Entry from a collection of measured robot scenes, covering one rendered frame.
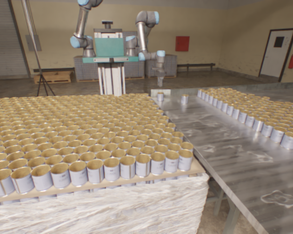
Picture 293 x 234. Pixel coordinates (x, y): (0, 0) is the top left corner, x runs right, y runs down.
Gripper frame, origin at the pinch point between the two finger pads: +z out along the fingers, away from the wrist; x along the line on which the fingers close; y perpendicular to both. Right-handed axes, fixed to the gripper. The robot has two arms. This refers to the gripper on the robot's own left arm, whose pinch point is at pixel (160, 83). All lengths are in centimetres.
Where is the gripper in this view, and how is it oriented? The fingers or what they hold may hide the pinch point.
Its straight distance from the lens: 174.8
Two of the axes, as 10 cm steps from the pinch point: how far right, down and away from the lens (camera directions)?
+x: -2.3, -4.0, 8.9
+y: 9.7, -0.9, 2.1
